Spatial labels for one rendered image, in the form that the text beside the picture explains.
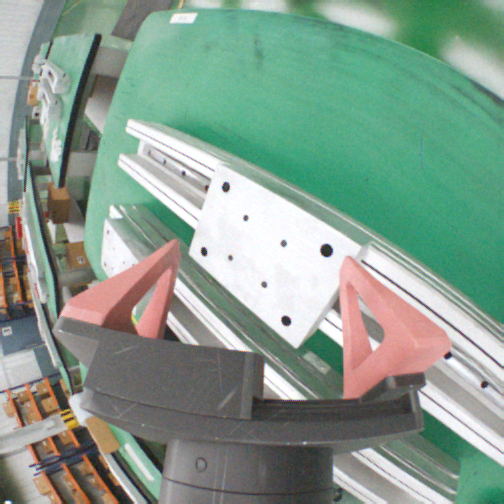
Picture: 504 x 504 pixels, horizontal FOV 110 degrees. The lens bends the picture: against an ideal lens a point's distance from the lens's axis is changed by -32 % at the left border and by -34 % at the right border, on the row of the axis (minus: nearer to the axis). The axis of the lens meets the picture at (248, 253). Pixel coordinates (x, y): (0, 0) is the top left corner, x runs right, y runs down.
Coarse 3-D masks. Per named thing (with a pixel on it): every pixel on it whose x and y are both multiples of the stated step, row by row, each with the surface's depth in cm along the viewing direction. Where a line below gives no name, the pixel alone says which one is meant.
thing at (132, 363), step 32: (160, 256) 12; (96, 288) 9; (128, 288) 9; (160, 288) 13; (64, 320) 7; (96, 320) 7; (128, 320) 9; (160, 320) 13; (96, 352) 6; (128, 352) 7; (160, 352) 7; (192, 352) 7; (224, 352) 7; (96, 384) 6; (128, 384) 6; (160, 384) 6; (192, 384) 6; (224, 384) 6; (256, 384) 6; (224, 416) 6
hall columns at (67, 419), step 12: (0, 204) 655; (12, 204) 684; (60, 420) 352; (72, 420) 357; (12, 432) 265; (24, 432) 285; (36, 432) 302; (48, 432) 310; (0, 444) 233; (12, 444) 251; (24, 444) 270
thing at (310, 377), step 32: (160, 224) 52; (192, 288) 38; (224, 288) 41; (192, 320) 43; (224, 320) 35; (256, 320) 37; (256, 352) 32; (288, 352) 35; (288, 384) 29; (320, 384) 30; (384, 448) 24; (416, 448) 23; (352, 480) 24; (384, 480) 24; (416, 480) 19; (448, 480) 18
